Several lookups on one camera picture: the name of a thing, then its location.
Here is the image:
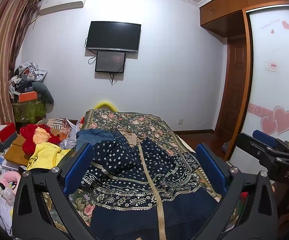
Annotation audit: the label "navy patterned hooded garment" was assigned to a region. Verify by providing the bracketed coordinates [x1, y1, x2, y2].
[81, 131, 218, 239]

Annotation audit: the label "white sliding door with hearts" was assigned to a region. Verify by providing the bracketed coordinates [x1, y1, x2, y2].
[229, 6, 289, 170]

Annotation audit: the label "yellow garment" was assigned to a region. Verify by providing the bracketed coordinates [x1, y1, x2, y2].
[27, 142, 70, 170]

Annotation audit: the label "brown cardboard box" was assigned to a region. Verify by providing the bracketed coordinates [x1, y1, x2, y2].
[4, 135, 36, 166]

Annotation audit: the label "red plush toy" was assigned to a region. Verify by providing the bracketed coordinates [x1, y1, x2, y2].
[20, 124, 60, 156]

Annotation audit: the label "grey white patterned cloth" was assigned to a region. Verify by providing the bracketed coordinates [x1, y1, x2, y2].
[59, 119, 82, 150]

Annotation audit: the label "red and white box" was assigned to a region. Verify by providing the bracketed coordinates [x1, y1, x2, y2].
[0, 122, 16, 143]

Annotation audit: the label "folded blue denim jeans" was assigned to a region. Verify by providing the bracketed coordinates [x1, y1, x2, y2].
[76, 129, 114, 151]

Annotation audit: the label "green patterned storage bag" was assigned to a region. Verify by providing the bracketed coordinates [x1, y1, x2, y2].
[13, 99, 46, 123]

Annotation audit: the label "green floral bedspread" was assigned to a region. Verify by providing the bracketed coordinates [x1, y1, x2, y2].
[43, 108, 246, 233]

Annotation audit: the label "orange box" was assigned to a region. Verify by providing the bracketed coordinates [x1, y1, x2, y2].
[19, 91, 38, 103]

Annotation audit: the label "pile of clutter with boxes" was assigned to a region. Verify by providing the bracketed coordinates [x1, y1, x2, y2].
[9, 61, 54, 105]

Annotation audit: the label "white air conditioner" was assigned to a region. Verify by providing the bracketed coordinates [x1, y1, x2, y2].
[39, 0, 86, 16]

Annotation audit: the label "small black wall monitor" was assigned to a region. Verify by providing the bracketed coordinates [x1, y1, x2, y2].
[95, 51, 126, 74]

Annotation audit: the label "black wall television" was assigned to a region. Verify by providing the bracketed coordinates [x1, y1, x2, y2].
[86, 21, 141, 53]

